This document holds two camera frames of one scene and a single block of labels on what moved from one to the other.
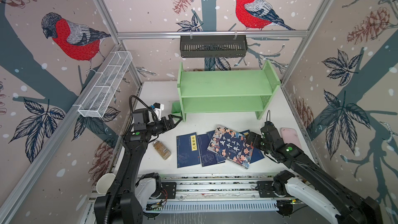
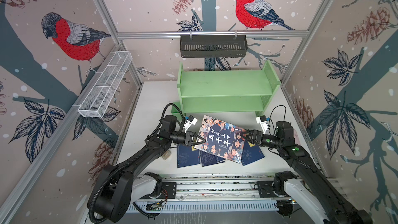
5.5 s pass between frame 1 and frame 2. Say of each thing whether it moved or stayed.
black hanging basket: stayed
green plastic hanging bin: stayed
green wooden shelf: stayed
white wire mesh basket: stayed
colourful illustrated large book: moved
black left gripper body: moved
